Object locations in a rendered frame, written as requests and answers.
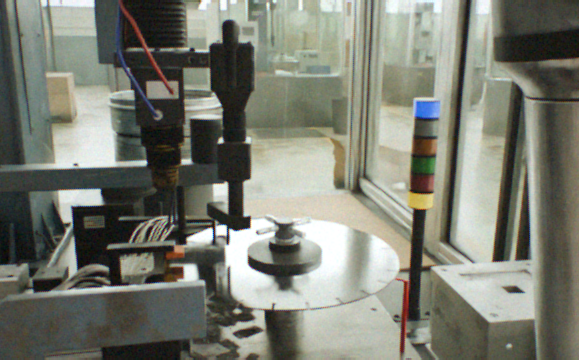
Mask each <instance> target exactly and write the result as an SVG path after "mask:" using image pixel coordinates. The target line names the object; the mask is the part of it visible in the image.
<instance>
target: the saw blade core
mask: <svg viewBox="0 0 579 360"><path fill-rule="evenodd" d="M315 223H316V224H315ZM272 225H273V224H271V223H269V222H267V221H265V219H260V220H256V221H251V229H249V230H244V231H238V232H234V231H232V230H231V243H230V246H226V248H218V247H217V243H216V246H212V229H209V230H206V231H204V232H203V233H201V232H200V233H198V234H196V235H194V236H192V237H190V239H188V240H187V241H186V242H184V243H181V244H180V245H185V246H189V247H184V253H183V258H175V259H170V261H172V263H170V271H171V273H172V275H173V278H174V279H175V280H176V282H190V281H205V290H206V299H209V300H210V301H213V302H217V303H220V304H225V305H229V306H234V307H236V306H237V305H238V304H239V302H241V301H242V302H241V303H240V304H239V305H238V307H240V308H247V309H255V310H268V311H271V310H272V305H274V311H303V310H308V307H307V305H306V304H309V308H310V310H315V309H324V308H330V307H336V306H342V304H344V305H346V304H350V303H353V302H357V301H360V300H363V299H366V298H368V296H369V295H370V296H371V295H373V294H375V293H377V292H379V291H381V290H383V289H384V288H386V287H387V286H388V285H389V284H390V283H391V282H392V281H393V280H394V279H395V276H396V275H397V272H398V268H399V262H398V257H397V255H396V253H395V252H394V251H393V249H391V247H390V246H389V245H387V244H386V243H385V242H383V241H381V240H379V238H377V237H375V236H373V235H371V234H369V233H367V232H364V231H360V230H357V229H354V228H351V227H347V226H342V225H338V224H333V223H327V222H319V221H317V222H316V221H312V223H311V224H308V225H303V226H298V227H295V228H298V229H300V230H303V231H305V232H307V237H306V238H308V239H311V241H313V242H315V243H317V244H319V245H320V246H321V248H323V258H321V261H320V262H319V263H318V264H316V265H314V266H312V267H309V268H305V269H299V270H290V271H279V270H270V269H265V268H260V267H257V266H255V265H253V264H252V263H250V262H249V261H248V258H247V247H248V246H249V245H250V244H251V243H253V242H255V241H257V239H260V238H265V237H270V236H272V235H274V232H272V233H268V234H264V235H258V236H257V235H256V234H255V230H256V229H258V228H264V227H268V226H272ZM360 291H363V292H360ZM213 294H214V295H213ZM337 300H339V302H338V301H337Z"/></svg>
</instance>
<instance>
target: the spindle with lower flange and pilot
mask: <svg viewBox="0 0 579 360"><path fill-rule="evenodd" d="M303 320H304V310H303V311H274V305H272V310H271V311H268V310H265V321H266V322H267V323H269V324H271V325H273V326H277V327H291V326H295V325H297V324H299V323H301V322H303Z"/></svg>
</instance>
